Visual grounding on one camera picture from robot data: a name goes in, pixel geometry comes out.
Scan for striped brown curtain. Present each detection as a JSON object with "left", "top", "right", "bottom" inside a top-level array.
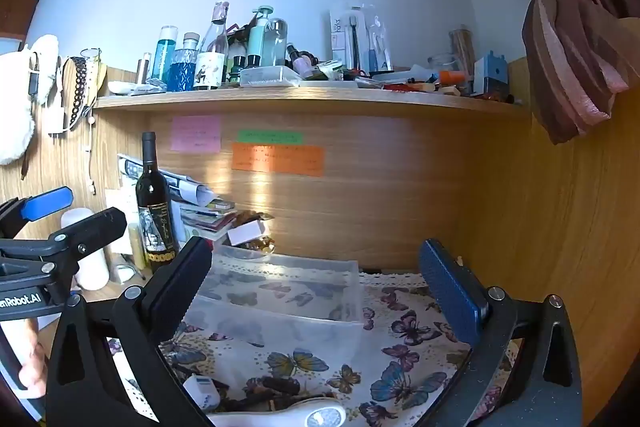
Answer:
[{"left": 415, "top": 0, "right": 640, "bottom": 145}]

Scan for wooden shelf board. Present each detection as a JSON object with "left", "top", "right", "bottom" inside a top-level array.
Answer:
[{"left": 95, "top": 84, "right": 531, "bottom": 120}]

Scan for black toothbrush package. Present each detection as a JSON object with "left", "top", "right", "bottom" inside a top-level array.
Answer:
[{"left": 330, "top": 4, "right": 368, "bottom": 72}]

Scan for beaded strap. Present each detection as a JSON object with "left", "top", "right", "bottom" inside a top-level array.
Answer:
[{"left": 69, "top": 57, "right": 88, "bottom": 128}]

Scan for pile of small stationery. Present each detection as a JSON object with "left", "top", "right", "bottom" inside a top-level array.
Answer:
[{"left": 350, "top": 67, "right": 476, "bottom": 96}]

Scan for person's left hand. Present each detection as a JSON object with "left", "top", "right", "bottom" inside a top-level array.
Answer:
[{"left": 17, "top": 319, "right": 47, "bottom": 400}]

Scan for clear lidded plastic box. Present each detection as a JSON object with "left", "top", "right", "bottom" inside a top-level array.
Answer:
[{"left": 239, "top": 66, "right": 303, "bottom": 88}]

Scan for teal plastic bottle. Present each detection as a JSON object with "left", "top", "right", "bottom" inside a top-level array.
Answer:
[{"left": 152, "top": 26, "right": 179, "bottom": 82}]

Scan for pale yellow tube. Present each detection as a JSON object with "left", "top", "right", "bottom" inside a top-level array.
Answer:
[{"left": 127, "top": 222, "right": 146, "bottom": 270}]

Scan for white handheld device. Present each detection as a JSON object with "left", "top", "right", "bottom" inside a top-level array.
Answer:
[{"left": 207, "top": 399, "right": 347, "bottom": 427}]

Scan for clear plastic bin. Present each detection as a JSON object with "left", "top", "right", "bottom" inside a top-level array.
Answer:
[{"left": 172, "top": 243, "right": 366, "bottom": 365}]

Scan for butterfly print tablecloth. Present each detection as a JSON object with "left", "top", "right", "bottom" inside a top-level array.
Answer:
[{"left": 107, "top": 252, "right": 526, "bottom": 427}]

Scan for black adapter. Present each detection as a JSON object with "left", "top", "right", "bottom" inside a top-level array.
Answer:
[{"left": 27, "top": 52, "right": 41, "bottom": 108}]

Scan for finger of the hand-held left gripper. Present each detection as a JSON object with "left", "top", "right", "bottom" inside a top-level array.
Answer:
[
  {"left": 0, "top": 186, "right": 74, "bottom": 239},
  {"left": 47, "top": 207, "right": 128, "bottom": 279}
]

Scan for green sticky note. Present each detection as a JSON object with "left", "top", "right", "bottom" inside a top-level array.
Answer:
[{"left": 236, "top": 130, "right": 304, "bottom": 146}]

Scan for stack of books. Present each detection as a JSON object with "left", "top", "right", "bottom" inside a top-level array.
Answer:
[{"left": 177, "top": 199, "right": 238, "bottom": 248}]

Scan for white dish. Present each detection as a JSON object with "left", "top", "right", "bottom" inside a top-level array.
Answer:
[{"left": 107, "top": 80, "right": 168, "bottom": 96}]

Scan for blue pencil sharpener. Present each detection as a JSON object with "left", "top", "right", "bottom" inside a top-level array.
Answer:
[{"left": 472, "top": 51, "right": 510, "bottom": 100}]

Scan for brown wooden cabinet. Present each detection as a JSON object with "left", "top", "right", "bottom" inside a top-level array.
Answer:
[{"left": 0, "top": 0, "right": 41, "bottom": 40}]

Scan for mint pump bottle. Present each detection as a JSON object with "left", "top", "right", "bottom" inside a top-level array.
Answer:
[{"left": 246, "top": 5, "right": 273, "bottom": 68}]

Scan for blue toothbrush package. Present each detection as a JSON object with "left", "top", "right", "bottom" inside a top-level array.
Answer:
[{"left": 365, "top": 4, "right": 393, "bottom": 72}]

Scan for small white box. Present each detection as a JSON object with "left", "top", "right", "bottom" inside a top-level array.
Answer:
[{"left": 227, "top": 219, "right": 267, "bottom": 248}]

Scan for clear round bottle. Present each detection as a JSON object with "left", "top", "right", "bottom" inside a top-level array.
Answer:
[{"left": 265, "top": 18, "right": 290, "bottom": 68}]

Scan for empty clear glass jar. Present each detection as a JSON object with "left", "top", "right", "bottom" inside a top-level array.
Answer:
[{"left": 427, "top": 53, "right": 463, "bottom": 80}]

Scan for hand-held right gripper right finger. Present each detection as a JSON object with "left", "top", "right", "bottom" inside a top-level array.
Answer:
[{"left": 419, "top": 238, "right": 585, "bottom": 427}]

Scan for rolled printed papers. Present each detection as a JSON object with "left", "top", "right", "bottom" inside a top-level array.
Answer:
[{"left": 117, "top": 153, "right": 217, "bottom": 208}]

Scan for dark wine bottle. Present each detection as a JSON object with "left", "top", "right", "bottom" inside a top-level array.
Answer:
[{"left": 135, "top": 132, "right": 181, "bottom": 272}]

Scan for white fluffy cloth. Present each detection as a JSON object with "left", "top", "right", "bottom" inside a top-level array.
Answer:
[{"left": 0, "top": 34, "right": 63, "bottom": 166}]

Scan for blue patterned glass bottle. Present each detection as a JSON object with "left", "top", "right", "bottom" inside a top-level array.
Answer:
[{"left": 169, "top": 33, "right": 202, "bottom": 92}]

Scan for orange sticky note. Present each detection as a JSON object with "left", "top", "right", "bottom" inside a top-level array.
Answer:
[{"left": 231, "top": 143, "right": 325, "bottom": 178}]

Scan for glass jar with sticks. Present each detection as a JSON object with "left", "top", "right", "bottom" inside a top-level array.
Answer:
[{"left": 449, "top": 27, "right": 476, "bottom": 78}]

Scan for white cable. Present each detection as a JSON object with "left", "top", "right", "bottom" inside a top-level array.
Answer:
[{"left": 82, "top": 104, "right": 98, "bottom": 195}]

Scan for white paper note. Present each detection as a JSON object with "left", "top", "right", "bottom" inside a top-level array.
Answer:
[{"left": 105, "top": 188, "right": 138, "bottom": 253}]

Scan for tall clear labelled bottle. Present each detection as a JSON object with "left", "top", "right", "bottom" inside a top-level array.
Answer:
[{"left": 194, "top": 2, "right": 231, "bottom": 90}]

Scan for gold foil wrappers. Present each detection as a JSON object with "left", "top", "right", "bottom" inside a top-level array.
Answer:
[{"left": 234, "top": 209, "right": 276, "bottom": 255}]

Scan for pink sticky note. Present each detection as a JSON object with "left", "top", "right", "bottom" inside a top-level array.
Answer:
[{"left": 170, "top": 116, "right": 222, "bottom": 154}]

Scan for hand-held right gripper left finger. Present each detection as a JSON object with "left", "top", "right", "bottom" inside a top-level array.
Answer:
[{"left": 45, "top": 236, "right": 213, "bottom": 427}]

